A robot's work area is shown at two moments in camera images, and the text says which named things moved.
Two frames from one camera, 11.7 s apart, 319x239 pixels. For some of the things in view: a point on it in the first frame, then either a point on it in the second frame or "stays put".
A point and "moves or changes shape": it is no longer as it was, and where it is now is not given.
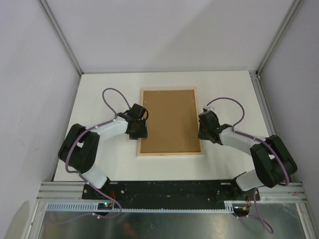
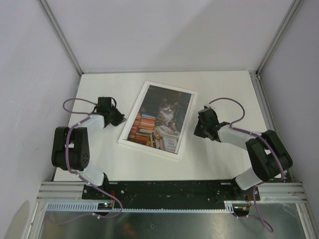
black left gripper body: (140, 131) -> (112, 112)
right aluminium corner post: (294, 8) stays put
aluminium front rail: (273, 192) stays put
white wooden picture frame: (172, 123) moves or changes shape
